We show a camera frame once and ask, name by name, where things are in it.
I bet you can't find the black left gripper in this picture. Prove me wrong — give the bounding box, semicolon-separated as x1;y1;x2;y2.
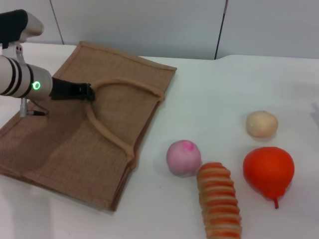
49;78;96;102

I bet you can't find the brown jute handbag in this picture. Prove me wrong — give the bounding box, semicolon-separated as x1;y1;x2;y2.
0;41;177;212

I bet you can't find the orange toy fruit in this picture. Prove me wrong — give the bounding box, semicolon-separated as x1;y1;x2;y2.
243;146;295;209

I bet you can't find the pink toy peach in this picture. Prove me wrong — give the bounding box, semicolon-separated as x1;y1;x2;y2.
166;139;202;178

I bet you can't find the orange striped toy bread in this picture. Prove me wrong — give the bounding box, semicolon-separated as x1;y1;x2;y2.
196;162;243;239

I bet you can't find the beige round toy fruit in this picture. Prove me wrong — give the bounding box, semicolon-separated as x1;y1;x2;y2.
246;110;279;137

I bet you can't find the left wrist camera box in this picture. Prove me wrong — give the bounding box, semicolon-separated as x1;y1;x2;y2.
0;9;45;49

